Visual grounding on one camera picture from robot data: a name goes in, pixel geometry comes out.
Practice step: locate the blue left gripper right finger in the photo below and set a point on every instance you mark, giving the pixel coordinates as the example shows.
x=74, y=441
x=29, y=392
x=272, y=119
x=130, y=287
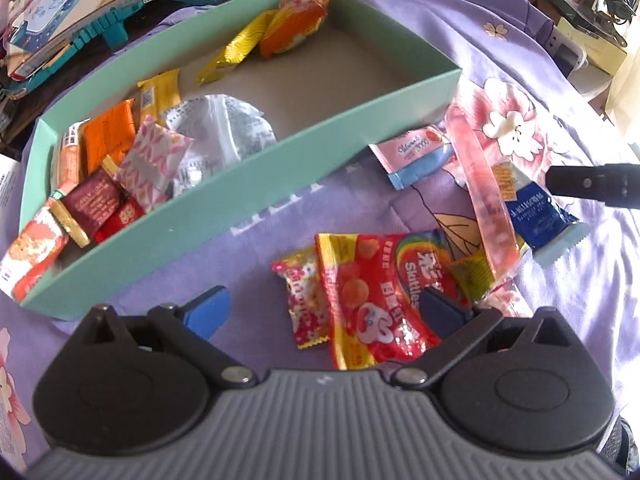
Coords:
x=441, y=314

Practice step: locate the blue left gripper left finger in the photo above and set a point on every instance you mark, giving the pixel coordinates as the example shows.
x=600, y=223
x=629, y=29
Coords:
x=205, y=314

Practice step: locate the yellow green snack bar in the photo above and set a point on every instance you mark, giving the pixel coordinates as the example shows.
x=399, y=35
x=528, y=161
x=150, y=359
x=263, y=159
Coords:
x=474, y=276

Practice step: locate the clear pink jelly packet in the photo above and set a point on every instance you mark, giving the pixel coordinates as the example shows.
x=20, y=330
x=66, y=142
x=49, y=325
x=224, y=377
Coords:
x=499, y=244

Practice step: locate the red Skittles bag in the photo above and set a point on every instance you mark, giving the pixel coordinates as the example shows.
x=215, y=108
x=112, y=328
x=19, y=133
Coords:
x=373, y=284

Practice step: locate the blue sea salt cracker packet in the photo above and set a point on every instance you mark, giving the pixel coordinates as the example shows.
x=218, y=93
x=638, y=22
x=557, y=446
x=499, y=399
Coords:
x=547, y=228

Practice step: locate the small flowery candy packet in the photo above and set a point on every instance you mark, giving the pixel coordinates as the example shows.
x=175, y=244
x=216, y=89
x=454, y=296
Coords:
x=307, y=305

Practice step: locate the red double-happiness candy packet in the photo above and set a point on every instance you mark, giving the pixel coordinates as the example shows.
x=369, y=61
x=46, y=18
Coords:
x=127, y=214

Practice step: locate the dark red Surely Love packet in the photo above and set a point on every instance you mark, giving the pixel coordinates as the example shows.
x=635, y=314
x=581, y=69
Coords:
x=86, y=208

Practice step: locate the pink blue wafer packet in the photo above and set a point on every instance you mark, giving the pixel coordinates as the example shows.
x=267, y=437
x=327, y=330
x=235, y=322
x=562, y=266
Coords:
x=412, y=155

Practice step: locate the pink white patterned packet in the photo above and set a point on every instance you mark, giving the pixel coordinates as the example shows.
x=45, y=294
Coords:
x=152, y=163

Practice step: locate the silver white snack packet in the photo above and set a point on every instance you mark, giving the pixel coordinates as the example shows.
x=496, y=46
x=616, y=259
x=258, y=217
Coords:
x=225, y=130

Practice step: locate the orange red long snack packet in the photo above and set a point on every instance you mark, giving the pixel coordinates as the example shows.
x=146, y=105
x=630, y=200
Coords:
x=31, y=254

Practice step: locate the orange Winsun snack packet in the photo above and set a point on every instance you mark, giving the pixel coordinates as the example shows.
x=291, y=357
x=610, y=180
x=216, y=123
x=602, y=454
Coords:
x=111, y=134

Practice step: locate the yellow barcode snack bar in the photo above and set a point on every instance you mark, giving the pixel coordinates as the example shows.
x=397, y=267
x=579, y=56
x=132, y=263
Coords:
x=158, y=94

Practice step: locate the yellow gold long snack bag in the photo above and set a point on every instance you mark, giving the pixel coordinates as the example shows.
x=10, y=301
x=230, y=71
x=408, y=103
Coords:
x=237, y=50

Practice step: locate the orange chips snack bag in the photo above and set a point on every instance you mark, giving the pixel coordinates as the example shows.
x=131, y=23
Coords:
x=293, y=23

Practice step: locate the clear orange cracker packet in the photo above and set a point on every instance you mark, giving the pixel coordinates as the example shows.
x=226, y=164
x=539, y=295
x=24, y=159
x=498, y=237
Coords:
x=67, y=166

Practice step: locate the white printed instruction sheet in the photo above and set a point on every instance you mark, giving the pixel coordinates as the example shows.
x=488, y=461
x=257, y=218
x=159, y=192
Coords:
x=11, y=171

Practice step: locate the mint green cardboard box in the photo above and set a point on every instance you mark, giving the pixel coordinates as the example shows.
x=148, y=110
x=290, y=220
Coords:
x=362, y=78

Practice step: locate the teal toy track bridge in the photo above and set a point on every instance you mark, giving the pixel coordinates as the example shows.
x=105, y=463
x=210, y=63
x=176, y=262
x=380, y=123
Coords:
x=109, y=26

